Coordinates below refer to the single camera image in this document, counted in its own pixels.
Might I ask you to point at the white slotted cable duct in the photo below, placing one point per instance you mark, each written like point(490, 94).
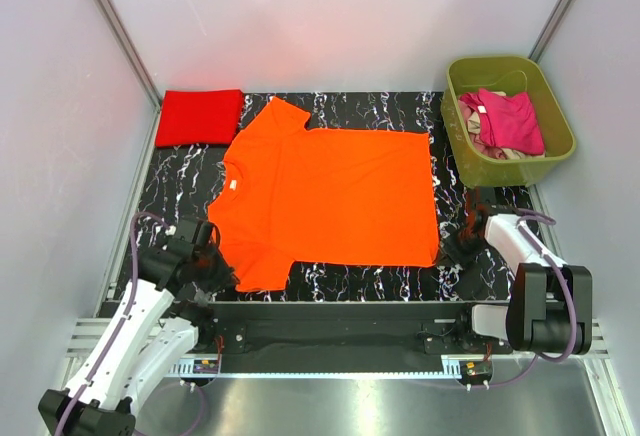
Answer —
point(427, 369)

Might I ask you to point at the pink t shirt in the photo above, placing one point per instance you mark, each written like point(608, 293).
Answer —
point(507, 121)

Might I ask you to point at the right corner aluminium post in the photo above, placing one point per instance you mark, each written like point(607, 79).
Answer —
point(550, 28)

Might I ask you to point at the orange t shirt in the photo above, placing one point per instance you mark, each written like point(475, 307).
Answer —
point(354, 197)

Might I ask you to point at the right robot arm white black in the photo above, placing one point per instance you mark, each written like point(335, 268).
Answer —
point(549, 312)

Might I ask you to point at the left corner aluminium post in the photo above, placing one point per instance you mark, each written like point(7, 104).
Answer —
point(127, 46)

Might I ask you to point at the corner aluminium post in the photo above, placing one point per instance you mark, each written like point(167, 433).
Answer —
point(127, 46)
point(550, 28)

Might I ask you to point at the olive green plastic bin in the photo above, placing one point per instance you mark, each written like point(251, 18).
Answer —
point(509, 74)

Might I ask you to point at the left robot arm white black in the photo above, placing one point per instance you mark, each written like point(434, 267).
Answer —
point(149, 332)

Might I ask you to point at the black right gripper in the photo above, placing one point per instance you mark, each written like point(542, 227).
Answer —
point(460, 240)

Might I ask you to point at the red folded t shirt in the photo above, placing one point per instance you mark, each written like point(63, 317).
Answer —
point(199, 117)

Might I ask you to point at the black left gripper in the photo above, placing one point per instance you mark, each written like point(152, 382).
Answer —
point(211, 266)

